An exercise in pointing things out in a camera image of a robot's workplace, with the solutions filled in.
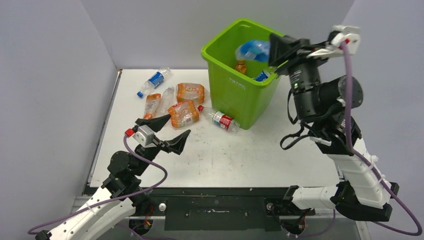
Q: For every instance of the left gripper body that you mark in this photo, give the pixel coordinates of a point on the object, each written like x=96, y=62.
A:
x=149, y=153

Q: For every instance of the orange crushed bottle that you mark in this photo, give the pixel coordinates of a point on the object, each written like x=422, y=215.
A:
x=183, y=114
x=190, y=91

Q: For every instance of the crushed blue label bottle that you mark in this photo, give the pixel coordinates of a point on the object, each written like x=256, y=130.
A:
x=253, y=50

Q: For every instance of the small orange label bottle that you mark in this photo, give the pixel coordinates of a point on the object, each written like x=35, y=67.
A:
x=151, y=106

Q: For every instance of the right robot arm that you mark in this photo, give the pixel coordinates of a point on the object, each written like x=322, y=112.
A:
x=323, y=110

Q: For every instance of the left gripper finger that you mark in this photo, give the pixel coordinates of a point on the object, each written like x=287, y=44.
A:
x=155, y=124
x=177, y=144

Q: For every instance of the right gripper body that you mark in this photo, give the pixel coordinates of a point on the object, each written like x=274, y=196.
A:
x=300, y=69

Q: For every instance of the red label bottle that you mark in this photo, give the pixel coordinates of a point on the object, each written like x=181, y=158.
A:
x=219, y=119

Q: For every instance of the clear bottle no label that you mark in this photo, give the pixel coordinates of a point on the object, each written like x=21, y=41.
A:
x=165, y=102

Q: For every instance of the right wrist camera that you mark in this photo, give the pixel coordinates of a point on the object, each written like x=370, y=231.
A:
x=347, y=34

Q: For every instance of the pepsi bottle blue cap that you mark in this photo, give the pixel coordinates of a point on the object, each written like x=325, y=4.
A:
x=264, y=74

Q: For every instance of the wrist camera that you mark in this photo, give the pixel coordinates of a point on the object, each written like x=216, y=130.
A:
x=144, y=135
x=347, y=34

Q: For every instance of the green plastic bin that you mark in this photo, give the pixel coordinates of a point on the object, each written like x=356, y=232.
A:
x=233, y=93

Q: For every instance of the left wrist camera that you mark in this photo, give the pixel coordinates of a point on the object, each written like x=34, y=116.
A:
x=144, y=135

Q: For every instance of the orange crushed bottle top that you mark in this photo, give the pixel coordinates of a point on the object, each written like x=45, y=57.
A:
x=190, y=91

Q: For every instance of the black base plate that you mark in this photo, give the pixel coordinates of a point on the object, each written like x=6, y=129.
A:
x=220, y=209

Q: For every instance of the orange juice bottle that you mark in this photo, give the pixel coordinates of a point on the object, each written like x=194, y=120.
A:
x=241, y=67

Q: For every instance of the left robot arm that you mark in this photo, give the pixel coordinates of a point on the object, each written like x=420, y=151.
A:
x=120, y=194

